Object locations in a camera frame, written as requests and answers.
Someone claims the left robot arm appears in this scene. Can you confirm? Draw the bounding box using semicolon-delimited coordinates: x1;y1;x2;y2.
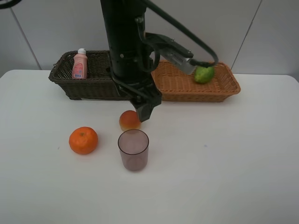
100;0;162;122

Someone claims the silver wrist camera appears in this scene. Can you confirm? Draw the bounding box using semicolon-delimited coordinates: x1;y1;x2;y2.
159;48;196;75

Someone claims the green lime fruit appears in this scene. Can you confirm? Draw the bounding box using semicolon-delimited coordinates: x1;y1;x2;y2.
194;67;214;84

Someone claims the dark brown wicker basket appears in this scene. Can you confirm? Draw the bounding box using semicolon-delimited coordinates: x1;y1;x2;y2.
49;50;128;101

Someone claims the light orange wicker basket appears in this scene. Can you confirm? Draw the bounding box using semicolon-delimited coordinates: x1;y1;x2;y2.
152;60;241;102

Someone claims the purple translucent cup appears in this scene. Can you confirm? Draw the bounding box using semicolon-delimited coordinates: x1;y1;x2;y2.
118;129;150;172

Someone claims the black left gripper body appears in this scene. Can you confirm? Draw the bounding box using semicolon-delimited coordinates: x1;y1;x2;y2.
108;32;162;110

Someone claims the pink bottle white cap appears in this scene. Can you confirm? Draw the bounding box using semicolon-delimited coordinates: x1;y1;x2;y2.
71;48;87;79

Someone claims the round bread bun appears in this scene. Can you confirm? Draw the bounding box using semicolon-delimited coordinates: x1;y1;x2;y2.
119;110;141;132

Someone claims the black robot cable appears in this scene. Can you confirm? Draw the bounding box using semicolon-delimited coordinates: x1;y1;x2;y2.
144;0;220;68

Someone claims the orange mandarin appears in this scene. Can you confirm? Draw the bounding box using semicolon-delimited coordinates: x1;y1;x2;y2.
69;126;99;155

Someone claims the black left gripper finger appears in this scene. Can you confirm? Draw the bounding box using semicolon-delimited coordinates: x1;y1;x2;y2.
135;104;155;122

